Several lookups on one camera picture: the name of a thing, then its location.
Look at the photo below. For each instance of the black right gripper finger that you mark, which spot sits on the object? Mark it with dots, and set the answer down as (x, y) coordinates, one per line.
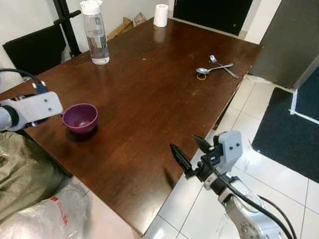
(181, 158)
(202, 143)

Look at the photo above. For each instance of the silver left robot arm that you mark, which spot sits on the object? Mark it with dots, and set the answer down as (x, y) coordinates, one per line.
(4, 118)

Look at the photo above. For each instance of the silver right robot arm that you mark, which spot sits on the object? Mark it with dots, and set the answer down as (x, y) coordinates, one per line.
(249, 214)

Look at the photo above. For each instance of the silver metal spoon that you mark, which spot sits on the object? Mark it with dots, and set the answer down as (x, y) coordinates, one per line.
(203, 70)

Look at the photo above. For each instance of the silver metal fork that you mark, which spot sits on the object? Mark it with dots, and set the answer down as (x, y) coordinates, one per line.
(224, 68)

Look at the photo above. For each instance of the black floor mat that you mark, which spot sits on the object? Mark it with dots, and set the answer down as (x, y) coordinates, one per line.
(284, 139)

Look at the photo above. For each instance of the purple plastic bowl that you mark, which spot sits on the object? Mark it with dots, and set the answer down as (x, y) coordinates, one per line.
(79, 119)

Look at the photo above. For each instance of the dark blue carpet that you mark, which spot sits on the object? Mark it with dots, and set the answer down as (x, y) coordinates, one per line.
(309, 94)

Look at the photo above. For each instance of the black glossy panel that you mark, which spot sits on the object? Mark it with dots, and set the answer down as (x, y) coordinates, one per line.
(212, 14)

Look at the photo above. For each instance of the grey door panel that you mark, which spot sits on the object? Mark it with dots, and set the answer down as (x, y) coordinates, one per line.
(286, 40)

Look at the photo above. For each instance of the white paper roll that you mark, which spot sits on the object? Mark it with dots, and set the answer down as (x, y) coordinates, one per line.
(160, 16)

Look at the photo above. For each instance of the brown cardboard piece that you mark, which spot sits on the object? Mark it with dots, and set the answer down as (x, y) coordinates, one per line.
(122, 27)

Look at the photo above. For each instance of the clear plastic bag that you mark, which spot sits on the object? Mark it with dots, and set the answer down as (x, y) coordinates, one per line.
(45, 214)

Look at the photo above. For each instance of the clear water bottle white cap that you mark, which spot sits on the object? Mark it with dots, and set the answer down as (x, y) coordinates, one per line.
(95, 35)

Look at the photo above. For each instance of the olive green fabric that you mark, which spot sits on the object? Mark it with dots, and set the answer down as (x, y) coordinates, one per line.
(25, 174)

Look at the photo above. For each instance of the black metal stand pole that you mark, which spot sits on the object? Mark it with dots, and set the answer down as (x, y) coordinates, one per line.
(66, 27)

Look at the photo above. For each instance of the black flat board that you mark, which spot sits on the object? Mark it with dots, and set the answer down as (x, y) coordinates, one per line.
(35, 50)

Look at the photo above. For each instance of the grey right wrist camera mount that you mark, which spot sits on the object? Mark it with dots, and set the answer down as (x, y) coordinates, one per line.
(230, 147)

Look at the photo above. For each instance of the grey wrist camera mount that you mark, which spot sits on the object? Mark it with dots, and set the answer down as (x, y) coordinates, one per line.
(230, 147)
(37, 108)

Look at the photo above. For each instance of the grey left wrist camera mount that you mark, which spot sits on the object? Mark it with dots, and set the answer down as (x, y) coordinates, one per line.
(37, 108)

